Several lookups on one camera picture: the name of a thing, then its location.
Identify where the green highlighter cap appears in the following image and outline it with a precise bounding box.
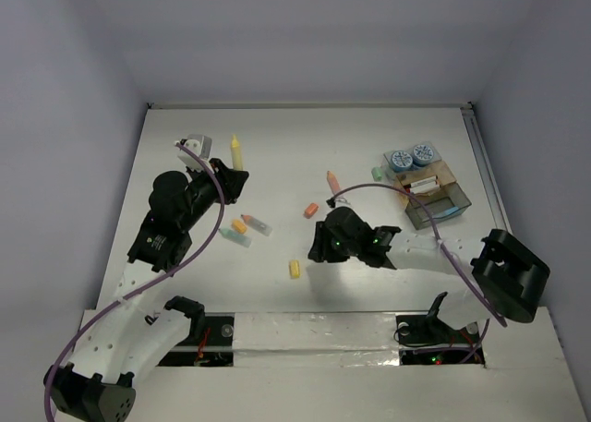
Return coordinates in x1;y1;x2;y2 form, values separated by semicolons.
371;166;383;182

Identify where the blue patterned tape roll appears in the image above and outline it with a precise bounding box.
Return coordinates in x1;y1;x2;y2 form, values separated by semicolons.
389;150;414;173

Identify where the green highlighter pen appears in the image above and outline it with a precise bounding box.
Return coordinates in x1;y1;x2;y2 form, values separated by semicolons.
218;228;251;247

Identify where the small orange cap left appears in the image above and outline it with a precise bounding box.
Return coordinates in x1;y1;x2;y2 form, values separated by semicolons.
232;220;247;235

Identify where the clear compartment organizer box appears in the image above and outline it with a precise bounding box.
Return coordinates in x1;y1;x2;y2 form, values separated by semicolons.
380;141;472;230

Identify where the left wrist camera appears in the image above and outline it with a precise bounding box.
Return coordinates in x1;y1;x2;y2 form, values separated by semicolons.
175;134;212;171

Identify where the yellow highlighter cap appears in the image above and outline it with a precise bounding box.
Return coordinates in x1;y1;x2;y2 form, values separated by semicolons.
288;259;301;279

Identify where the black whiteboard marker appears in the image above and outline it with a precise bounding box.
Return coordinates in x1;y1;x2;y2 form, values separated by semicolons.
410;175;437;187

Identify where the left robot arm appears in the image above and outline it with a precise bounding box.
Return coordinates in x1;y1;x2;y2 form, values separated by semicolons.
43;158;249;421

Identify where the orange highlighter pen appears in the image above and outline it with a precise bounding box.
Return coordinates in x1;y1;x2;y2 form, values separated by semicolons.
326;171;344;200
241;214;272;236

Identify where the orange highlighter cap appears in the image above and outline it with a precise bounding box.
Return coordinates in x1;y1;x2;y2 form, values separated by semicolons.
304;203;319;219

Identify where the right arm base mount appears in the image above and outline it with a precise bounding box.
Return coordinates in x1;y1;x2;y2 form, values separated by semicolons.
392;293;486;366

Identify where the aluminium rail right edge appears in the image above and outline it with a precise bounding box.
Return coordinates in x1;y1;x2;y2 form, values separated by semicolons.
461;107;537;307

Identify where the red whiteboard marker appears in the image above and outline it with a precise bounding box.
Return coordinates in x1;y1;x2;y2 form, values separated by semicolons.
405;182;439;196

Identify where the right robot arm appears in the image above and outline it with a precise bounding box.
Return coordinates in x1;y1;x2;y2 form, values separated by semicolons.
308;207;550;341

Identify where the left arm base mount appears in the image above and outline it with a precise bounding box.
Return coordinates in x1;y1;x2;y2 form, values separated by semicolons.
158;295;235;368

